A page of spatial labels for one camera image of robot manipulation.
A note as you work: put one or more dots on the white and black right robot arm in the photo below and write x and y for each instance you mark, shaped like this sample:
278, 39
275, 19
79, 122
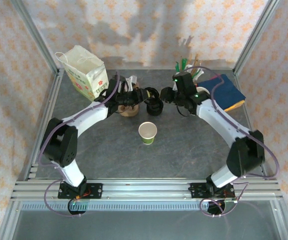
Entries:
218, 120

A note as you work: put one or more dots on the aluminium frame post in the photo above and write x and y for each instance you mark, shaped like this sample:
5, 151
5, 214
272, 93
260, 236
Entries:
255, 37
38, 40

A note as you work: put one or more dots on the pink paper napkin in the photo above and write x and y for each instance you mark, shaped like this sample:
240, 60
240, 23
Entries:
217, 75

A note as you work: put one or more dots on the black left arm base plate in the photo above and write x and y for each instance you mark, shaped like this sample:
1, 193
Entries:
96, 191

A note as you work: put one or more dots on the green paper cup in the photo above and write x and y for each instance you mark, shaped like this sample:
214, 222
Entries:
147, 132

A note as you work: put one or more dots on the wide aluminium mounting rail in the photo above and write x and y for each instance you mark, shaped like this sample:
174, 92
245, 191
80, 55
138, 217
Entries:
146, 190

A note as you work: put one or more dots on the stack of coloured napkins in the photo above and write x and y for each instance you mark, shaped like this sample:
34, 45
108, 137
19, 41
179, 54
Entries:
231, 92

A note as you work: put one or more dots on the green wrapped straw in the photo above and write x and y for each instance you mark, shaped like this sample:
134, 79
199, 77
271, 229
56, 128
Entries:
184, 65
178, 68

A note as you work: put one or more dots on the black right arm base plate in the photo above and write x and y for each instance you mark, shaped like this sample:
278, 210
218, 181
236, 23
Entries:
196, 191

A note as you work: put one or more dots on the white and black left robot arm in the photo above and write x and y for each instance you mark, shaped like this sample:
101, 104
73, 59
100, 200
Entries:
88, 120

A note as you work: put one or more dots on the brown wooden stirrer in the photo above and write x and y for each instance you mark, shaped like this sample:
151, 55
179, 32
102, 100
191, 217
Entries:
191, 59
196, 61

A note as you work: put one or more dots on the aluminium frame rail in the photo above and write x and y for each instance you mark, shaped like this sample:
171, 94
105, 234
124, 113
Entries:
49, 107
247, 112

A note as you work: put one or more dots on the white wrapped straw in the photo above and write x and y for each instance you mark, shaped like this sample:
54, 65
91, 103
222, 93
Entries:
188, 70
198, 72

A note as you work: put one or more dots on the yellow paper napkin stack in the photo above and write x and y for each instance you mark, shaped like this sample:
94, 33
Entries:
233, 107

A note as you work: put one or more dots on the grey metal lower shelf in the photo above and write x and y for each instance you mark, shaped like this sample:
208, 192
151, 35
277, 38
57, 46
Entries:
143, 225

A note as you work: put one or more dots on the white floral paper bag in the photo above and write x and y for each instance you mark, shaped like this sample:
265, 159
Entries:
81, 70

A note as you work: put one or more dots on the black cup lid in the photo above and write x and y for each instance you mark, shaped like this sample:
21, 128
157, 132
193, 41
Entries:
155, 110

